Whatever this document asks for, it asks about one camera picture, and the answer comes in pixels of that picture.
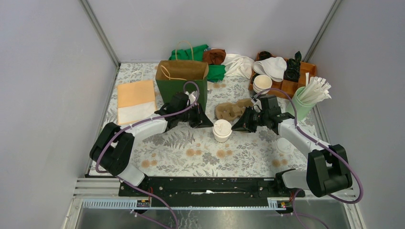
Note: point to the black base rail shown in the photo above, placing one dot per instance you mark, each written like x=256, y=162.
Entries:
x=178, y=192

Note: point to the green straw holder cup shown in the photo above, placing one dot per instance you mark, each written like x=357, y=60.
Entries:
x=302, y=108

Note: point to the green paper bag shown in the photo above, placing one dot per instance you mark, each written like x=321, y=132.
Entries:
x=183, y=75

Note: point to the single white paper cup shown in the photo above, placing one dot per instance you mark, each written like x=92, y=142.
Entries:
x=221, y=137

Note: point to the floral table mat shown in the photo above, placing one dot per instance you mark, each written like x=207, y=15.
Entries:
x=189, y=152

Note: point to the brown cloth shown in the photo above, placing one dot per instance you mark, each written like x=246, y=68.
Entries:
x=214, y=56

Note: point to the stack of paper cups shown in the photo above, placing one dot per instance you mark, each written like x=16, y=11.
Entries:
x=261, y=84

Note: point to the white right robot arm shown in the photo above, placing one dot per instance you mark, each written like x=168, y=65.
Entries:
x=326, y=171

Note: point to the black crumpled bag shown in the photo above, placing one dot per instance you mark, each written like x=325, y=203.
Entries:
x=292, y=72

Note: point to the white folded towel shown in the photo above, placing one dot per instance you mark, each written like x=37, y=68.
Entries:
x=274, y=67

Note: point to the wooden compartment tray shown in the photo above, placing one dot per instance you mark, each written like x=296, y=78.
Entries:
x=287, y=86

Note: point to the white paper straws bundle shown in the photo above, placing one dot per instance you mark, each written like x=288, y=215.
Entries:
x=315, y=91

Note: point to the green cloth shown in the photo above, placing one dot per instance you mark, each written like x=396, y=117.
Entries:
x=216, y=72

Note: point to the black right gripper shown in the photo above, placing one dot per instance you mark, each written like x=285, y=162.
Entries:
x=244, y=123

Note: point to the white cloth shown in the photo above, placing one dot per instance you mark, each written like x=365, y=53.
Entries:
x=238, y=65

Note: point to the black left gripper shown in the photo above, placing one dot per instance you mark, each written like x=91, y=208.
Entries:
x=202, y=120

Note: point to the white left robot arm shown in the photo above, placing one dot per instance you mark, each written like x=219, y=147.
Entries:
x=113, y=147

